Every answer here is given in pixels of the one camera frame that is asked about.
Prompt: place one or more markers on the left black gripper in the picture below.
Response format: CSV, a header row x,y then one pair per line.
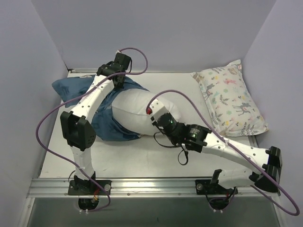
x,y
119,80

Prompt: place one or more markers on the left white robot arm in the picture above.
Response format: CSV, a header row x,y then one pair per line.
x,y
76,124

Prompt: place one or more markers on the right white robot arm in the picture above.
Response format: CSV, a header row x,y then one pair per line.
x,y
260,167

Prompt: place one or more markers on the white floral deer pillow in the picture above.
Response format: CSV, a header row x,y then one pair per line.
x,y
232,109

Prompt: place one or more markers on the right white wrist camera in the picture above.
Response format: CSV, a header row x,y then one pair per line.
x,y
158,109

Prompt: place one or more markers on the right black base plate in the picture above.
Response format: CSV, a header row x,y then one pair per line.
x,y
204,187

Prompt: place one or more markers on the aluminium front rail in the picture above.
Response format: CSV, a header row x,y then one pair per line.
x,y
121,188

